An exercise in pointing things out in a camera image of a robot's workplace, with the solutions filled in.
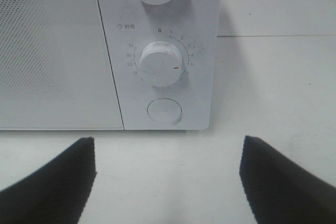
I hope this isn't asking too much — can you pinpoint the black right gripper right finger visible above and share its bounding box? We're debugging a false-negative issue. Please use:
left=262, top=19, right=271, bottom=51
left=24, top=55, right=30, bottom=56
left=239, top=136, right=335, bottom=223

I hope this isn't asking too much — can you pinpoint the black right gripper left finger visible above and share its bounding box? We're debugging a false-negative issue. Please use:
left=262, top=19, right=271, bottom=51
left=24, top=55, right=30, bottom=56
left=1, top=137, right=97, bottom=223

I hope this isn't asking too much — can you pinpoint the white microwave door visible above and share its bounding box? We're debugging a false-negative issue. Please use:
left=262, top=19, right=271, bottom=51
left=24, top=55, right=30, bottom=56
left=1, top=0, right=123, bottom=130

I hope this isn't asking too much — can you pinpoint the round white door button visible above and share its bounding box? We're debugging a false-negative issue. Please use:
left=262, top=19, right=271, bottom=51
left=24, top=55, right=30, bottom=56
left=147, top=98, right=182, bottom=123

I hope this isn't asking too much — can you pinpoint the white lower timer knob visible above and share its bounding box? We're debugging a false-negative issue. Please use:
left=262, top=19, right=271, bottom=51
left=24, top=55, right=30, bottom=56
left=138, top=41, right=183, bottom=88

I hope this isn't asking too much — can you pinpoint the white microwave oven body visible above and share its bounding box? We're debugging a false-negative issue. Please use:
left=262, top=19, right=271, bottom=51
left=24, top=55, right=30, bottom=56
left=98, top=0, right=220, bottom=130

